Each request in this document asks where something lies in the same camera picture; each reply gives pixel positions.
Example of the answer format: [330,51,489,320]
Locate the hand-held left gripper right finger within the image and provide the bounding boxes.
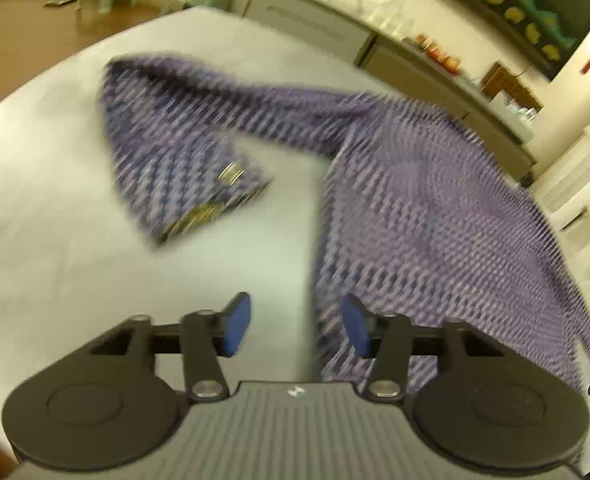
[341,293,507,404]

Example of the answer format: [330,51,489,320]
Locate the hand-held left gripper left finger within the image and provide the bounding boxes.
[89,291,252,404]

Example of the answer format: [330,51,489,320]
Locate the purple striped shirt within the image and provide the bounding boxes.
[97,52,590,398]

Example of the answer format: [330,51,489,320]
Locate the white door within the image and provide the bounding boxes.
[529,107,590,283]

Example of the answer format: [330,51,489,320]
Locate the white sheet covered bed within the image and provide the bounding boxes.
[0,6,590,480]

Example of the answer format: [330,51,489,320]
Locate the long low sideboard cabinet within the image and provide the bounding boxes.
[242,0,537,187]

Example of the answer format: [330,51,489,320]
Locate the wooden box with papers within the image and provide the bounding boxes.
[480,61,545,116]

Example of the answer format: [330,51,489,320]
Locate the red packaged goods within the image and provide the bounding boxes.
[407,34,463,76]

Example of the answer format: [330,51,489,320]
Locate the clear glass jars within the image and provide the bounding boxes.
[362,0,416,41]

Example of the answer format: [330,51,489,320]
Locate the green wall board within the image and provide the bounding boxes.
[400,0,590,82]

